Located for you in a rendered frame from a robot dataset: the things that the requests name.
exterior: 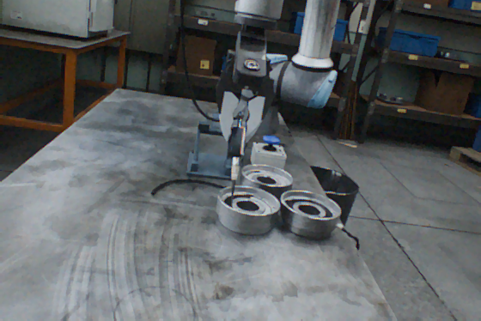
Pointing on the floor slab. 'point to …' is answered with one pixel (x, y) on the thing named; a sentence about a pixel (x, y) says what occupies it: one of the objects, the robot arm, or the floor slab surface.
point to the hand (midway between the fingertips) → (237, 137)
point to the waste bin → (340, 184)
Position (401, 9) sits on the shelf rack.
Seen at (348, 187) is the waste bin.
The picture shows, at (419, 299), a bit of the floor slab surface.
